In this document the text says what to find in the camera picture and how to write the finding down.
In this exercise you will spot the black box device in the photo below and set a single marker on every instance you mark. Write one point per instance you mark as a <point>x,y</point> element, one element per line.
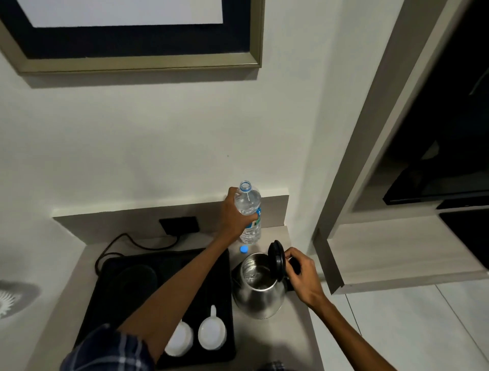
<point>470,229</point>

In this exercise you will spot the clear plastic water bottle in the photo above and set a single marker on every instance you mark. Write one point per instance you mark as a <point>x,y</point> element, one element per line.
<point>250,204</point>

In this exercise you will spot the black serving tray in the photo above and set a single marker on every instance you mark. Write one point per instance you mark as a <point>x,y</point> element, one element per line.
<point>214,283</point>

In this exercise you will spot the gold framed wall picture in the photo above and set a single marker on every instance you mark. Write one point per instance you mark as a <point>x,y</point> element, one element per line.
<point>133,46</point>

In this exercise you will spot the person's right thumb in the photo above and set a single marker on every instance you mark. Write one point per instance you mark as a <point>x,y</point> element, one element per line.
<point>295,253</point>

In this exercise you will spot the blue plaid shirt sleeve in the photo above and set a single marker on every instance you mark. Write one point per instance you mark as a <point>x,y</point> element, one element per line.
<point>107,351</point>

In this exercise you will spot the black flat television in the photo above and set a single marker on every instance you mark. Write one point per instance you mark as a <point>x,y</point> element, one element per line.
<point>450,153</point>

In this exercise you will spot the person's left thumb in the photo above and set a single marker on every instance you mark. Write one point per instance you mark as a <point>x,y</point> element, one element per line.
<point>251,220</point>

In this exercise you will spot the person's right forearm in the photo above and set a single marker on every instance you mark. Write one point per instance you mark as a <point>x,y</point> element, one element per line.
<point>351,336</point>

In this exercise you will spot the person's left forearm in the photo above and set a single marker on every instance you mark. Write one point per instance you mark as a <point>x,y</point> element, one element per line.
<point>179,290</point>

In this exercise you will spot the stainless steel electric kettle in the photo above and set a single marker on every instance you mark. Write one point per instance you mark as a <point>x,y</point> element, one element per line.
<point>259,294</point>

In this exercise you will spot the black wall power outlet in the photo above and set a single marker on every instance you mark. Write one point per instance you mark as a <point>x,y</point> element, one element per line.
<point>178,225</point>

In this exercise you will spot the person's left hand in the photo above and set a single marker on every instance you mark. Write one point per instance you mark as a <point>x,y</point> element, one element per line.
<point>230,219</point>

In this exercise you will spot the black round kettle base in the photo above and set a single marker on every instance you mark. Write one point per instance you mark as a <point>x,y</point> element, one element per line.
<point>132,283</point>

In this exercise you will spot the white cup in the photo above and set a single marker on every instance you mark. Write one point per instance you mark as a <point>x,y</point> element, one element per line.
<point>181,338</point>
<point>212,332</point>

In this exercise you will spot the light wood shelf unit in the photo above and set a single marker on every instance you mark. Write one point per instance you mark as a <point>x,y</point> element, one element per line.
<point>401,248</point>

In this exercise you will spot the person's right hand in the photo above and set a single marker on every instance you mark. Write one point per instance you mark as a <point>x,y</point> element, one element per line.
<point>306,279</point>

